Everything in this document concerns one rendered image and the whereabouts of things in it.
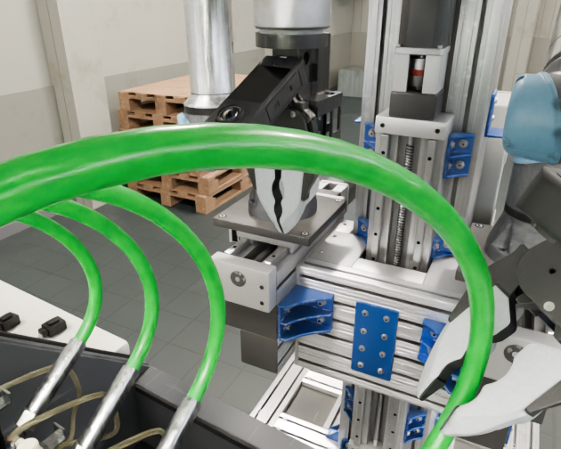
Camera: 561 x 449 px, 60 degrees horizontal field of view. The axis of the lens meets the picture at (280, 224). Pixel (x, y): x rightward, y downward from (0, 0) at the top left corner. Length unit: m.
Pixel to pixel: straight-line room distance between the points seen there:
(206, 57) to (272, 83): 0.48
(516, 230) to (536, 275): 0.56
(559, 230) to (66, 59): 3.55
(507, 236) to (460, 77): 0.32
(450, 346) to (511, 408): 0.05
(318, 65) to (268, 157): 0.38
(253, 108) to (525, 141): 0.24
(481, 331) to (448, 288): 0.68
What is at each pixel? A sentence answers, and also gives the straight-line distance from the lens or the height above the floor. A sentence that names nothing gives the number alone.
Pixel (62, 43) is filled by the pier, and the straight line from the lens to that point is 3.69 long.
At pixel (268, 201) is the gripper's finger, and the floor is 1.26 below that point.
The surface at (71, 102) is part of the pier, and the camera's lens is 3.75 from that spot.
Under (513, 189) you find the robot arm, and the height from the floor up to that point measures 1.17.
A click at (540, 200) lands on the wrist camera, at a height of 1.37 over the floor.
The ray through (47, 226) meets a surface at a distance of 0.50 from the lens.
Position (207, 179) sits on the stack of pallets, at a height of 0.27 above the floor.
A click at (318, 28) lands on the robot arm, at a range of 0.49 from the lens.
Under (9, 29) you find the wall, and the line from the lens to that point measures 3.67.
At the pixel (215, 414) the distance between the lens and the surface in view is 0.71.
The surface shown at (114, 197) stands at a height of 1.35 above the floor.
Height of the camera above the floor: 1.46
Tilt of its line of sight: 25 degrees down
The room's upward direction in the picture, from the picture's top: straight up
